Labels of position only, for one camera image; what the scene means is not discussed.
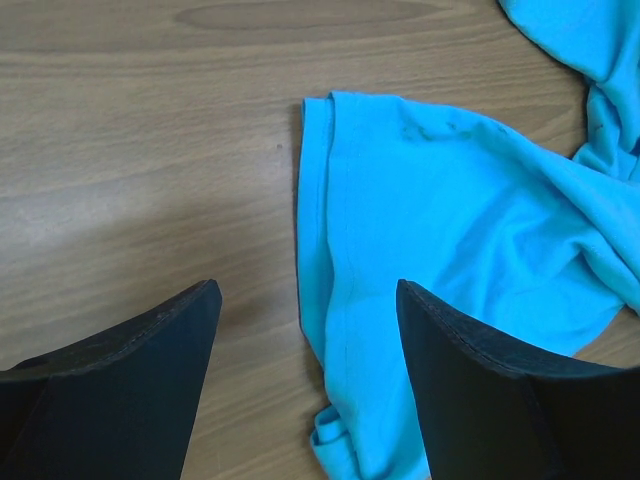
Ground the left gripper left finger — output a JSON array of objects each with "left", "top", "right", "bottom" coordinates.
[{"left": 1, "top": 280, "right": 222, "bottom": 479}]

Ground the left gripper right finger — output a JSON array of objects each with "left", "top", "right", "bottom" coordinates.
[{"left": 396, "top": 280, "right": 639, "bottom": 479}]

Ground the turquoise t shirt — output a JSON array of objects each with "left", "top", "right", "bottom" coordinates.
[{"left": 297, "top": 1, "right": 639, "bottom": 479}]

